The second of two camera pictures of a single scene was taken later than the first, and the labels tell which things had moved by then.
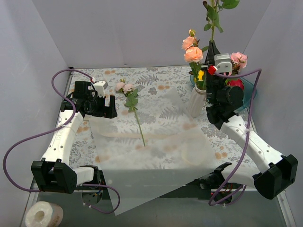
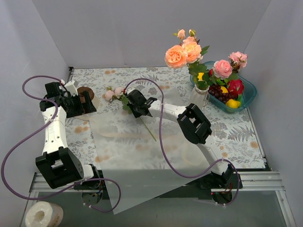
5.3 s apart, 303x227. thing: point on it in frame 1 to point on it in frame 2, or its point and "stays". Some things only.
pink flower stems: (130, 91) to (118, 93)
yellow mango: (200, 73) stays
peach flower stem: (212, 10) to (176, 56)
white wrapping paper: (148, 145) stays
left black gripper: (111, 107) to (83, 104)
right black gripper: (210, 63) to (132, 104)
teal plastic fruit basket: (247, 92) stays
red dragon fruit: (236, 82) stays
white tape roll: (44, 214) stays
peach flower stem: (193, 55) stays
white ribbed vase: (196, 101) stays
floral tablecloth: (152, 127) stays
